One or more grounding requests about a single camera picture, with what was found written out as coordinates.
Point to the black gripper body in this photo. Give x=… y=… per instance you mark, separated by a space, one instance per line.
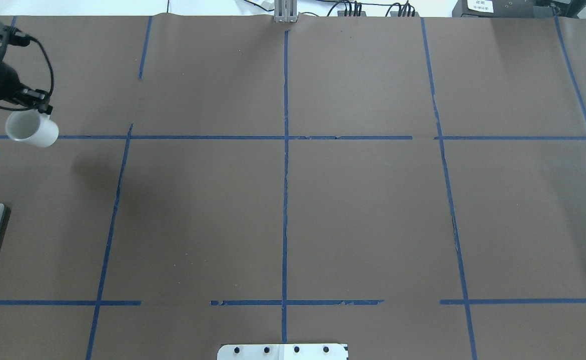
x=1 y=81

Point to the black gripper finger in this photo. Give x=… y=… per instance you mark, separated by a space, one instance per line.
x=41 y=105
x=28 y=94

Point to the white cup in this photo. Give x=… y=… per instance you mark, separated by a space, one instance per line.
x=32 y=128

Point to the aluminium frame post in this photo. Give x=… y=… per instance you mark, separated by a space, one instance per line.
x=286 y=11

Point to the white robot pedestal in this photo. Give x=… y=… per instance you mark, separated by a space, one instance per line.
x=284 y=351

